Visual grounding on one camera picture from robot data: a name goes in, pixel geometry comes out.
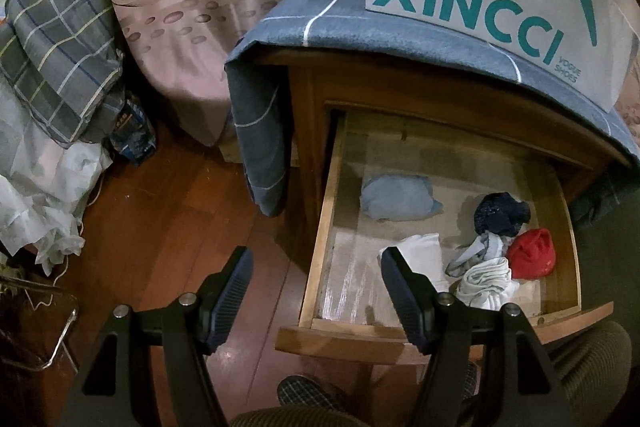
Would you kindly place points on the leaf-print bed sheet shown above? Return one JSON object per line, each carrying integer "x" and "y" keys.
{"x": 200, "y": 37}

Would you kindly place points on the white underwear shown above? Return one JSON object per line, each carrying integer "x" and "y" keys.
{"x": 487, "y": 284}
{"x": 422, "y": 257}

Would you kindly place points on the white drawer liner paper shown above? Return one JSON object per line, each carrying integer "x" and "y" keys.
{"x": 350, "y": 267}

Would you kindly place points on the wooden nightstand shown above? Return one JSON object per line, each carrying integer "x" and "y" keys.
{"x": 310, "y": 117}

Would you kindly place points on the floral patterned underwear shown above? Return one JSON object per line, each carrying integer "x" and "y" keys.
{"x": 482, "y": 249}

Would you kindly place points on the person's leg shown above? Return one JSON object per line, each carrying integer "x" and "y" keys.
{"x": 300, "y": 419}
{"x": 590, "y": 372}

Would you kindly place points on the white crumpled bedding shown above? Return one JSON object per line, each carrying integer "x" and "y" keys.
{"x": 45, "y": 187}

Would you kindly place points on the person's left leg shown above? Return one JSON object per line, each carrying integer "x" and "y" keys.
{"x": 300, "y": 419}

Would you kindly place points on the navy sock bundle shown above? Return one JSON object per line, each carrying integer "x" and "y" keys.
{"x": 500, "y": 212}

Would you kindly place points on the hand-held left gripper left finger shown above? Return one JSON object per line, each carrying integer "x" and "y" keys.
{"x": 234, "y": 287}

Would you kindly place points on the light blue underwear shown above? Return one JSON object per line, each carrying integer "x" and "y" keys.
{"x": 395, "y": 199}

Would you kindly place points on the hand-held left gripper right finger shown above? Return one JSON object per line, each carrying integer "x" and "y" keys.
{"x": 402, "y": 292}

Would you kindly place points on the blue checked cloth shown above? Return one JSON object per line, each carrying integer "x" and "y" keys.
{"x": 350, "y": 22}

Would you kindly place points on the blue packet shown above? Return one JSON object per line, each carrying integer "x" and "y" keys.
{"x": 132, "y": 137}

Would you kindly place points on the person's right leg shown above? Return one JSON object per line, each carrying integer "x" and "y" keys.
{"x": 590, "y": 372}

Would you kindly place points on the grey plaid pillow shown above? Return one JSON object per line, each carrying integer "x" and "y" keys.
{"x": 55, "y": 47}

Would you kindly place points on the red underwear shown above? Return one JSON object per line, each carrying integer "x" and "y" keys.
{"x": 532, "y": 254}

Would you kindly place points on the plaid slipper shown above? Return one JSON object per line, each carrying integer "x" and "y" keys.
{"x": 305, "y": 389}

